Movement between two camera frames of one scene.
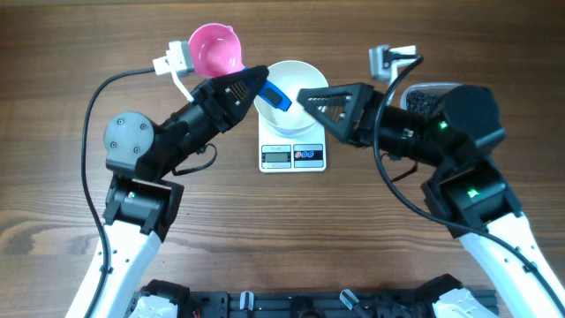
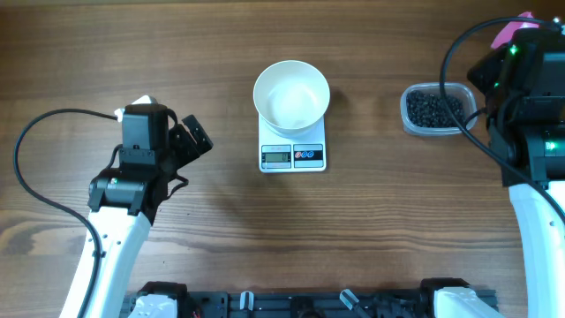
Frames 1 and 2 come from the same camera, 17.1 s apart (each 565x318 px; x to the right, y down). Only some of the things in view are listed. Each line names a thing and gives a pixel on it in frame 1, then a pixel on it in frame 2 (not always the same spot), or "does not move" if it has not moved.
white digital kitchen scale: x=288 y=153 does not move
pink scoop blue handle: x=214 y=51 → x=507 y=33
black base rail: x=316 y=304 does not move
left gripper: x=217 y=89 → x=180 y=135
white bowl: x=290 y=77 does not move
